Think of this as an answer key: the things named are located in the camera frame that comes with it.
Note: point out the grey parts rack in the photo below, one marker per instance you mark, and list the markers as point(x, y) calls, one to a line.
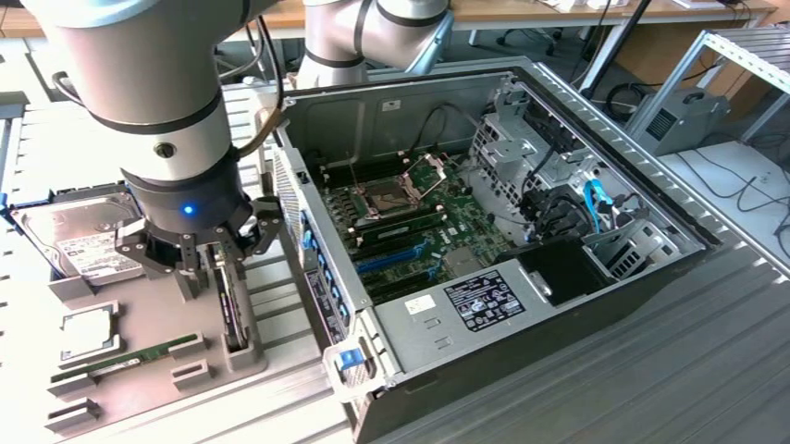
point(153, 324)

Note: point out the black office chair base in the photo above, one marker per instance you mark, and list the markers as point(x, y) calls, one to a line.
point(531, 39)

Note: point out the open black PC case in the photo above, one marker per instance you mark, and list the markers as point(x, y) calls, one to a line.
point(524, 370)

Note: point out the blue expansion slot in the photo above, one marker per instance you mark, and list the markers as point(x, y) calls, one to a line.
point(388, 260)

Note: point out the wooden desk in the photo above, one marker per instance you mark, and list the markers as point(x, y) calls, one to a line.
point(524, 11)

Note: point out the aluminium profile frame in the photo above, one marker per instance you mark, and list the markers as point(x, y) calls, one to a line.
point(752, 51)

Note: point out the grey control box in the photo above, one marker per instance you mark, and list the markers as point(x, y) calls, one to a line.
point(684, 120)

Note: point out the silver chipset heatsink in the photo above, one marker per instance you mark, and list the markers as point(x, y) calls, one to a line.
point(463, 260)

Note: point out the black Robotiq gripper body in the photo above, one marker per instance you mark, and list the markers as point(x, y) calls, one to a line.
point(185, 208)

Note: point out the silver disk bay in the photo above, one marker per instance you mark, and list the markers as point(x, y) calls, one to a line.
point(630, 259)

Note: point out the CPU socket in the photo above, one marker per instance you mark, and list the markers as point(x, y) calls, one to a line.
point(383, 200)

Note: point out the green Dell motherboard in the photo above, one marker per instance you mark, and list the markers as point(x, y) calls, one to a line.
point(456, 217)

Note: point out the black plastic shroud box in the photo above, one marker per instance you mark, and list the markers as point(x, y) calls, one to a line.
point(555, 273)

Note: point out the graphics card with metal bracket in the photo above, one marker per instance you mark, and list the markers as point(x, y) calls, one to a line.
point(229, 300)

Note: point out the black stand pole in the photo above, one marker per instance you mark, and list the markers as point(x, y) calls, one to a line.
point(616, 44)

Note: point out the silver CPU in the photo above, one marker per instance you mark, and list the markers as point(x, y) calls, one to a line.
point(89, 335)

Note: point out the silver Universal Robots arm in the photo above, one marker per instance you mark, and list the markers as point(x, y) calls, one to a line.
point(141, 69)

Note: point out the silver drive cage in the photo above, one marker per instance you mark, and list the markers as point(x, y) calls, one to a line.
point(506, 157)

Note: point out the blue case latch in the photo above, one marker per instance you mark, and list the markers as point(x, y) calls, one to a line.
point(348, 360)

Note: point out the blue disk caddy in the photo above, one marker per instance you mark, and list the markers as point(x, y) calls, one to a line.
point(5, 203)

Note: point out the grey power supply unit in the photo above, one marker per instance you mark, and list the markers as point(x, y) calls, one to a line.
point(419, 333)

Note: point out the silver hard disk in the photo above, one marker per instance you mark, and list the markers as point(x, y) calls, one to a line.
point(80, 231)

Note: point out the green RAM stick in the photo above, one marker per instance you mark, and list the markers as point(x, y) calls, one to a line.
point(404, 230)
point(123, 361)

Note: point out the metal socket cover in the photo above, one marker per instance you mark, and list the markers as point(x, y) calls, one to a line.
point(425, 178)

